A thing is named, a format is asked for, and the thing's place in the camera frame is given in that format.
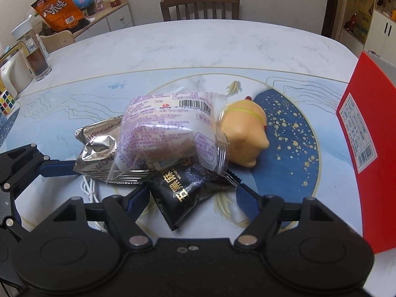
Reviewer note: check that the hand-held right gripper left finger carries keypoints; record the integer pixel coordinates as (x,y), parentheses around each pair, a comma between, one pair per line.
(139,196)

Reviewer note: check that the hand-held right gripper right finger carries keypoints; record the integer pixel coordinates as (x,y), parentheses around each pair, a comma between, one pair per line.
(246,192)

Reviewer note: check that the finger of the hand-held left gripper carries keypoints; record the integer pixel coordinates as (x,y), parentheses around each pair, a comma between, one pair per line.
(58,164)
(9,227)

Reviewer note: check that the silver foil snack packet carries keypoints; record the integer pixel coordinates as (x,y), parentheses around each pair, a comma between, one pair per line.
(96,148)

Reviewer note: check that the black snack packet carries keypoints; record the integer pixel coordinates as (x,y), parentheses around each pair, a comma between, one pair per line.
(182,198)

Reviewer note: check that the yellow rubber toy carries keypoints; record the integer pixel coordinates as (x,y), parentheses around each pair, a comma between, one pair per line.
(244,130)

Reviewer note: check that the red cardboard box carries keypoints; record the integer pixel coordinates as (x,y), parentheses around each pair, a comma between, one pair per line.
(383,191)

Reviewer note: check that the white marble desktop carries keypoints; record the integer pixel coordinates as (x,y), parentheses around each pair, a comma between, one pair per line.
(216,52)

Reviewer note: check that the pink-print bread packet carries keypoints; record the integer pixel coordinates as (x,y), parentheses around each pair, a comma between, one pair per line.
(161,130)

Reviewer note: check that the colourful puzzle cube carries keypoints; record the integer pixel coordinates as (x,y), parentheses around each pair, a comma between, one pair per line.
(6,102)

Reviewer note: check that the white kettle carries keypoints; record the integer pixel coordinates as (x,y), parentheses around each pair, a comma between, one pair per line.
(10,74)

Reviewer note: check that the glass tea tumbler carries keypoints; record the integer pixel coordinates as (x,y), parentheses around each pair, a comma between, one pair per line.
(34,52)

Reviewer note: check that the light wooden chair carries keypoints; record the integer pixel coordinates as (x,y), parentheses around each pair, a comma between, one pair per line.
(58,40)

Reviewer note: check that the orange snack bag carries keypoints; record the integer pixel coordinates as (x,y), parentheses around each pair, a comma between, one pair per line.
(60,9)

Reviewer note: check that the small white side cabinet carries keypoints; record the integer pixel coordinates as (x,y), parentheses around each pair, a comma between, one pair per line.
(117,18)

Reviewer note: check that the small pink jar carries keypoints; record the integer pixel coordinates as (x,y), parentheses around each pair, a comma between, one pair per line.
(99,3)

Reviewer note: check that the brown wooden chair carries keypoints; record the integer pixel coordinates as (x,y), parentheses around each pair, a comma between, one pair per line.
(201,4)

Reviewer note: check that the brown figurine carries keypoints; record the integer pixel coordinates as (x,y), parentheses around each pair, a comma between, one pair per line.
(351,23)

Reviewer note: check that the white double-door cabinet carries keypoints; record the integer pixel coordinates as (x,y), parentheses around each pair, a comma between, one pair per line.
(383,37)

